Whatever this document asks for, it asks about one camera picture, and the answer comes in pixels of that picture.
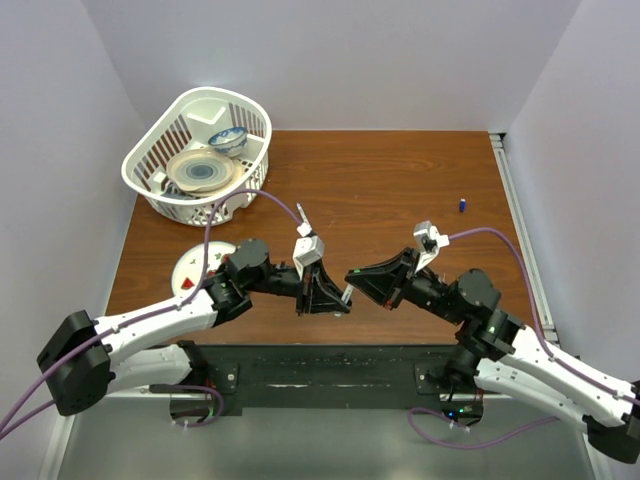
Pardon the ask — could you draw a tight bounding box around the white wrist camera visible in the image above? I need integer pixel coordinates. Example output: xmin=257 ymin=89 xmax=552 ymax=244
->
xmin=292 ymin=236 xmax=325 ymax=278
xmin=413 ymin=220 xmax=450 ymax=272

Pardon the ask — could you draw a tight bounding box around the strawberry pattern plate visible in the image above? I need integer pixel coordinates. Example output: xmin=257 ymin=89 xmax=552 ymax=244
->
xmin=170 ymin=241 xmax=236 ymax=296

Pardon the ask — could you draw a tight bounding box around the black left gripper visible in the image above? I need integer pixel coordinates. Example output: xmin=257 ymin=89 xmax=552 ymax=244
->
xmin=244 ymin=256 xmax=350 ymax=315

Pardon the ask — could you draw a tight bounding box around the white green pen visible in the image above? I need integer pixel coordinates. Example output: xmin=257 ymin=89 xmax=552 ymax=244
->
xmin=341 ymin=284 xmax=354 ymax=305

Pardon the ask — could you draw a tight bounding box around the beige blue ceramic plate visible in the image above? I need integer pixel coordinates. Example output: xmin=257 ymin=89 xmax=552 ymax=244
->
xmin=166 ymin=148 xmax=243 ymax=198

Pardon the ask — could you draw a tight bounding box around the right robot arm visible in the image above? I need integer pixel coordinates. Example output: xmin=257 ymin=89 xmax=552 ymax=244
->
xmin=345 ymin=248 xmax=639 ymax=464

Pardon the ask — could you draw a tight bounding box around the white purple pen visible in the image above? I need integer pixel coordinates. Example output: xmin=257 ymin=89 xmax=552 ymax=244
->
xmin=296 ymin=203 xmax=315 ymax=237

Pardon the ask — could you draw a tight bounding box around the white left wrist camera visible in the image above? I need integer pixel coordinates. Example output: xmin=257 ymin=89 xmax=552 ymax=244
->
xmin=292 ymin=236 xmax=325 ymax=278

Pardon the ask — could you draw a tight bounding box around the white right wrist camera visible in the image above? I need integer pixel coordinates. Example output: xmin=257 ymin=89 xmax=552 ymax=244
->
xmin=413 ymin=220 xmax=450 ymax=272

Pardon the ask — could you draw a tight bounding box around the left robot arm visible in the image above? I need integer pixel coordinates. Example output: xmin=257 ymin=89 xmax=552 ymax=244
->
xmin=37 ymin=236 xmax=351 ymax=416

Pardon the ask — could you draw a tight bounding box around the blue white ceramic bowl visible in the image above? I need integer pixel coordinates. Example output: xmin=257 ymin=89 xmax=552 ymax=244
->
xmin=208 ymin=126 xmax=248 ymax=158

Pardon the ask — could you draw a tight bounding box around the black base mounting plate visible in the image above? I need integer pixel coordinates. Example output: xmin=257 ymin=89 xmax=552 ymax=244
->
xmin=134 ymin=343 xmax=560 ymax=416

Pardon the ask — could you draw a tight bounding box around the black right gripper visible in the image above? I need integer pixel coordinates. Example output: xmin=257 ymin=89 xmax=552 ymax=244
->
xmin=343 ymin=248 xmax=464 ymax=326

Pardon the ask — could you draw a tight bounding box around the white plastic dish basket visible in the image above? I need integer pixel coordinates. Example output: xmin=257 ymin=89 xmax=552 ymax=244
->
xmin=121 ymin=87 xmax=273 ymax=227

